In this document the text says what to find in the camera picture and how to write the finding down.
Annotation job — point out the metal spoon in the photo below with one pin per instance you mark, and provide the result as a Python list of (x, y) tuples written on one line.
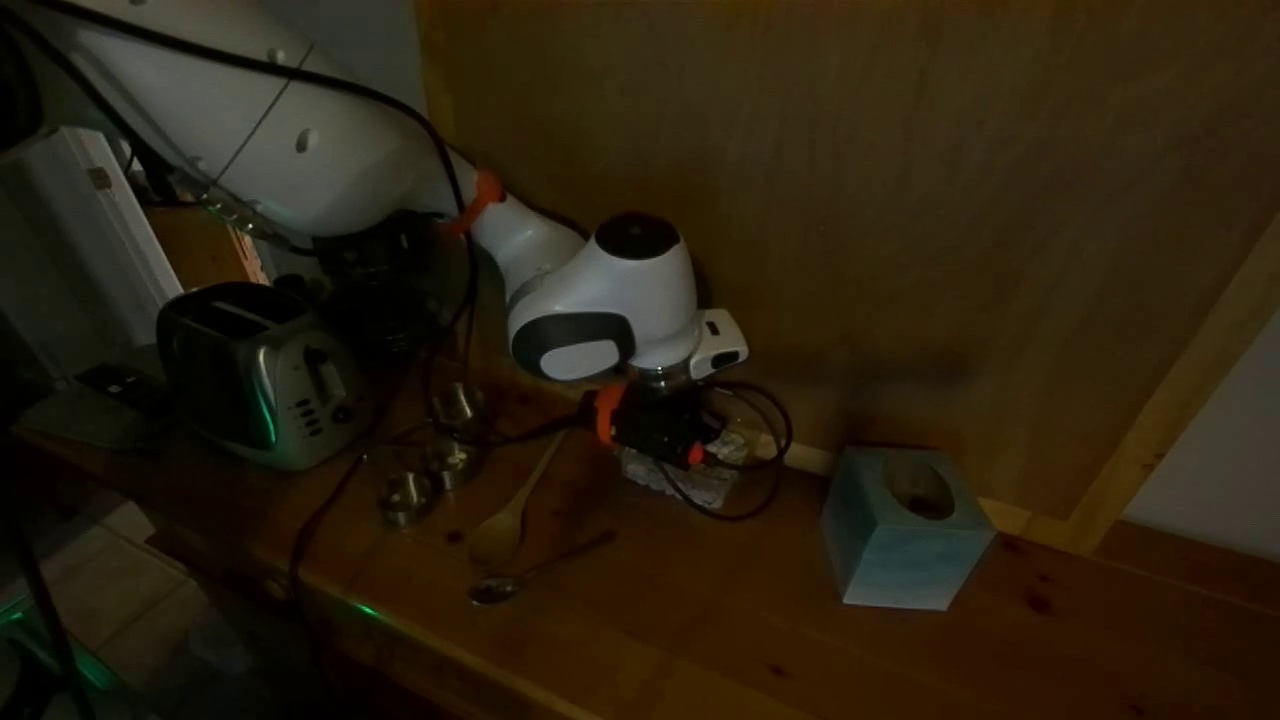
[(494, 589)]

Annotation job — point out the wooden spoon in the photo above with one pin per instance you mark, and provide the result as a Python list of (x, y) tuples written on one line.
[(502, 538)]

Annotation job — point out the white door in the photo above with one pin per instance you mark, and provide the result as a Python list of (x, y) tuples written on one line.
[(81, 226)]

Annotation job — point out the blue box with round hole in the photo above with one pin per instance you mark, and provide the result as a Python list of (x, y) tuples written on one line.
[(903, 541)]

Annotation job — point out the small black object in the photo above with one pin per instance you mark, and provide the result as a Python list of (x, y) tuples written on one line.
[(116, 383)]

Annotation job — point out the stainless steel toaster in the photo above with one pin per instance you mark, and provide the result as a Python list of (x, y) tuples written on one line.
[(262, 383)]

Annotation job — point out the wooden block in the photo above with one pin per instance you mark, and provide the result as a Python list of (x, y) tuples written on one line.
[(202, 244)]

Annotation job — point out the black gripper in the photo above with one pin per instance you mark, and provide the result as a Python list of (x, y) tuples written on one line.
[(661, 416)]

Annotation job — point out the large wooden back panel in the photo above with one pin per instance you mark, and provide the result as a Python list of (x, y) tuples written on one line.
[(867, 203)]

